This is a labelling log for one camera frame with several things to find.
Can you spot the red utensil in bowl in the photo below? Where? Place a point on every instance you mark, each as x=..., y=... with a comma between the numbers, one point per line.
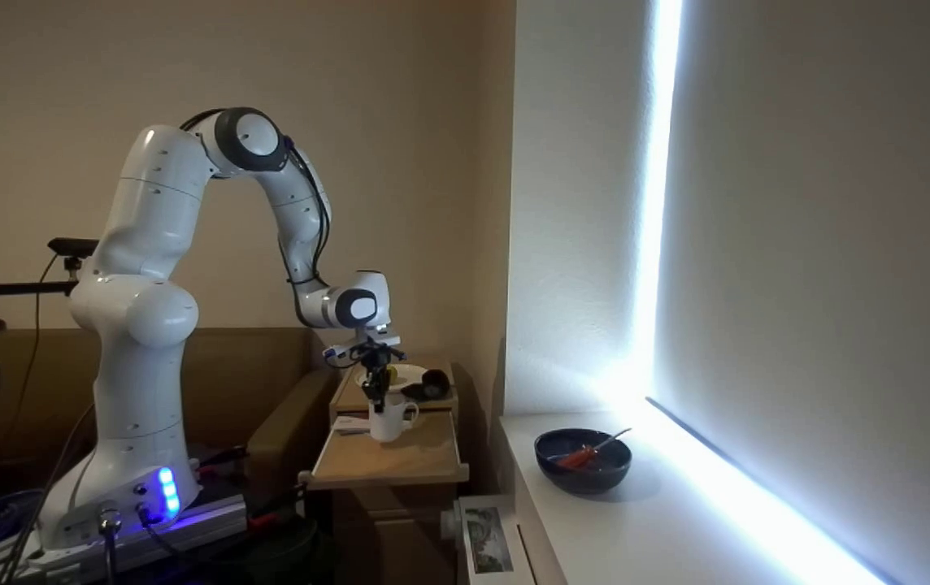
x=591, y=454

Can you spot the white cup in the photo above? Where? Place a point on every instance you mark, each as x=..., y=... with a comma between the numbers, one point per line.
x=392, y=422

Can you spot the small black bowl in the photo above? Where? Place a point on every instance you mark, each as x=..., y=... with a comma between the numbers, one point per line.
x=435, y=386

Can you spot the white appliance on floor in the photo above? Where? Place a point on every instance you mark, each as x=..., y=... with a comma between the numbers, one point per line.
x=486, y=538

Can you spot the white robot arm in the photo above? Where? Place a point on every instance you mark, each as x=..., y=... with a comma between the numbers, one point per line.
x=142, y=467

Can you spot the dark blue bowl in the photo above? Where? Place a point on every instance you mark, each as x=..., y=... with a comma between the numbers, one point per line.
x=605, y=474

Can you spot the wooden slide-out desk shelf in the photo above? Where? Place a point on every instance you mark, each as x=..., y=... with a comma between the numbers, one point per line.
x=422, y=457

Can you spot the white paper on shelf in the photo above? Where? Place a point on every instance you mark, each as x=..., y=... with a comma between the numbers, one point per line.
x=354, y=424

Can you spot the wooden nightstand top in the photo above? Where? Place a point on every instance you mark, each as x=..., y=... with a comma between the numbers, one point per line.
x=351, y=398

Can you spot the brown armchair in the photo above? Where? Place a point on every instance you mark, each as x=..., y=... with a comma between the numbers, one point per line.
x=242, y=389

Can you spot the robot base with blue lights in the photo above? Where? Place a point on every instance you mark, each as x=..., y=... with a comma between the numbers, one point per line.
x=127, y=528

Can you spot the white roller blind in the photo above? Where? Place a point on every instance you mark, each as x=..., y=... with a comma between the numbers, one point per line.
x=796, y=297

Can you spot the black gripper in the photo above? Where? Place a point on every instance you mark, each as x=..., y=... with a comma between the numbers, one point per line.
x=374, y=359

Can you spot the black camera on stand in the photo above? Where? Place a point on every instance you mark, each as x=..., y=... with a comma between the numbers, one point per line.
x=74, y=253

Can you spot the white plate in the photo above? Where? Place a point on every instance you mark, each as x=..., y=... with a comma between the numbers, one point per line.
x=405, y=375

